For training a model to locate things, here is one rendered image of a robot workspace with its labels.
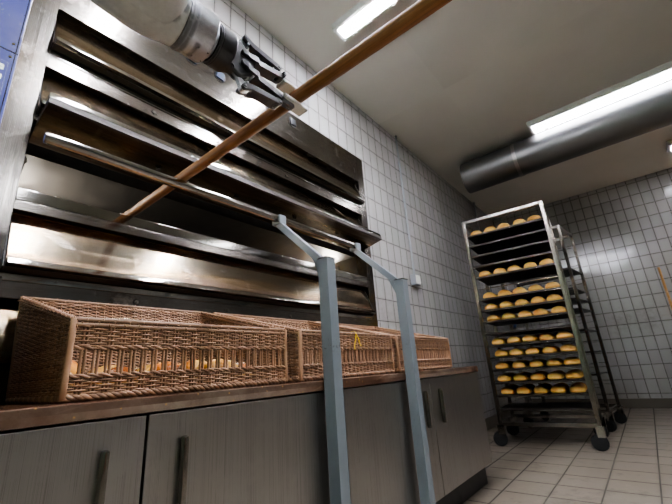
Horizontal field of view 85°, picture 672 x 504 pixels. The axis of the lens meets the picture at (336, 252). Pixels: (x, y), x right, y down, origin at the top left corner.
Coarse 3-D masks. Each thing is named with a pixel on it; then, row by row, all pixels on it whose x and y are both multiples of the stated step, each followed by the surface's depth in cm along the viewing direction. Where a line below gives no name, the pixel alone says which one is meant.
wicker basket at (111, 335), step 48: (48, 336) 77; (96, 336) 71; (144, 336) 78; (192, 336) 86; (240, 336) 96; (48, 384) 70; (96, 384) 69; (144, 384) 76; (192, 384) 84; (240, 384) 93
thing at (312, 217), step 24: (48, 120) 111; (72, 120) 113; (96, 120) 116; (96, 144) 123; (120, 144) 125; (144, 144) 128; (168, 168) 140; (216, 168) 148; (216, 192) 159; (240, 192) 163; (264, 192) 167; (288, 216) 189; (312, 216) 195; (360, 240) 233
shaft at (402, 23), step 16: (432, 0) 60; (448, 0) 60; (400, 16) 63; (416, 16) 62; (384, 32) 66; (400, 32) 65; (352, 48) 70; (368, 48) 68; (336, 64) 72; (352, 64) 71; (320, 80) 75; (304, 96) 79; (272, 112) 84; (256, 128) 88; (224, 144) 95; (208, 160) 101; (176, 176) 110; (192, 176) 108; (160, 192) 117; (144, 208) 127
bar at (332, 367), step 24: (48, 144) 85; (72, 144) 87; (120, 168) 96; (144, 168) 100; (192, 192) 111; (264, 216) 132; (336, 240) 161; (336, 288) 116; (336, 312) 113; (408, 312) 148; (336, 336) 110; (408, 336) 145; (336, 360) 107; (408, 360) 143; (336, 384) 105; (408, 384) 141; (336, 408) 102; (336, 432) 100; (336, 456) 99; (336, 480) 97; (432, 480) 131
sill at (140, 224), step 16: (16, 192) 107; (32, 192) 110; (64, 208) 116; (80, 208) 119; (96, 208) 123; (128, 224) 130; (144, 224) 134; (160, 224) 139; (192, 240) 148; (208, 240) 154; (224, 240) 160; (256, 256) 173; (272, 256) 180; (336, 272) 217
